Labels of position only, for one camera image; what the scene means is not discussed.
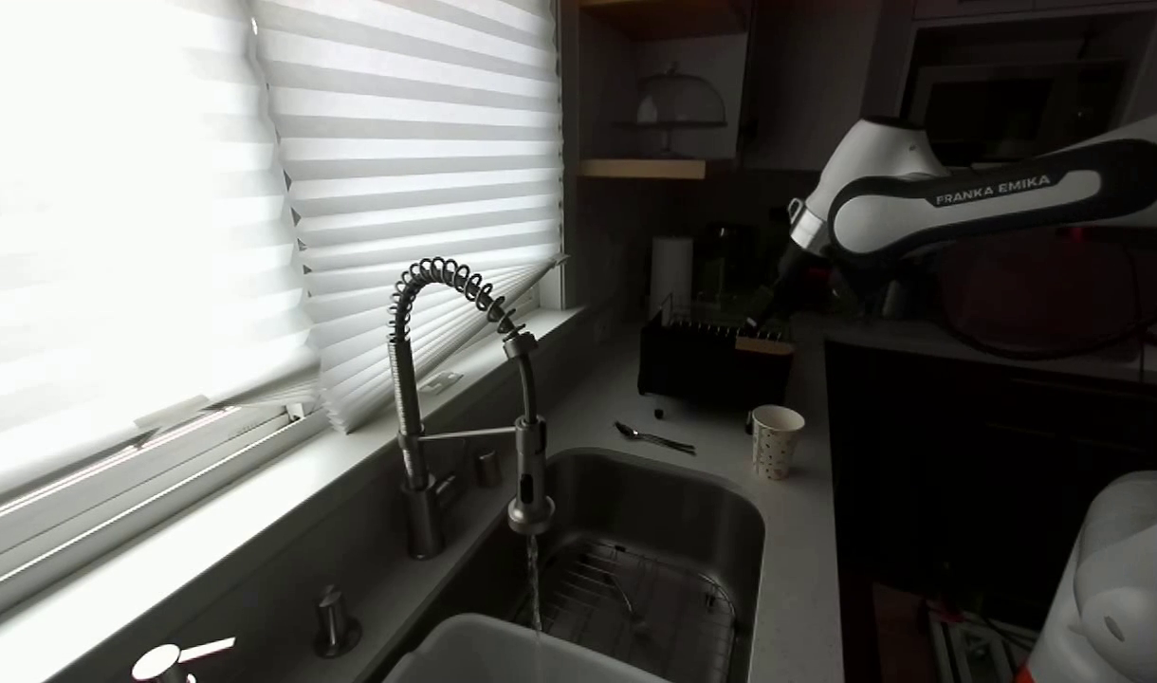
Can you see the white paper cup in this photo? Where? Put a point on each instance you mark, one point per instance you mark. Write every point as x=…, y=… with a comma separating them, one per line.
x=775, y=434

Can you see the stainless steel kitchen faucet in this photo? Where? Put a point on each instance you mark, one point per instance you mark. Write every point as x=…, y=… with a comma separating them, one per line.
x=527, y=507

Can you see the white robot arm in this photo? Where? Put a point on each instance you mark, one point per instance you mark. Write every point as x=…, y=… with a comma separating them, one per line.
x=885, y=195

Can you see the silver spoon on counter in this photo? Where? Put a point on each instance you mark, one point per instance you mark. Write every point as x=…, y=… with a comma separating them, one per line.
x=654, y=437

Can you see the black dish drying rack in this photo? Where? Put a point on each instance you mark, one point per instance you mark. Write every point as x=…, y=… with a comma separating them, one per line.
x=702, y=366

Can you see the small steel side knob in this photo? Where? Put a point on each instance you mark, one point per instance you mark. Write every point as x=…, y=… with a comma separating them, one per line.
x=487, y=468

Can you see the stainless steel sink basin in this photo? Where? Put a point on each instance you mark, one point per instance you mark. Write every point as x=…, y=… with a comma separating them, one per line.
x=607, y=495

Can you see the white plastic wash tub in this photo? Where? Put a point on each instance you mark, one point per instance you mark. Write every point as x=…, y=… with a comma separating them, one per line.
x=496, y=650

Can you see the steel soap dispenser button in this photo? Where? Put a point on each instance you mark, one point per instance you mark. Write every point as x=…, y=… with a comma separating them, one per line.
x=340, y=630

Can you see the window with white blind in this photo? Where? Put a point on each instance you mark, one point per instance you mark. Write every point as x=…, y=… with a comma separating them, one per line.
x=207, y=209

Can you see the wooden wall shelf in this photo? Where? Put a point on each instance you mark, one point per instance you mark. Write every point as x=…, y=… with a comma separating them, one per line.
x=646, y=170

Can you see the wire sink grid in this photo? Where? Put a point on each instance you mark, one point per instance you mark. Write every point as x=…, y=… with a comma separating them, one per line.
x=641, y=607

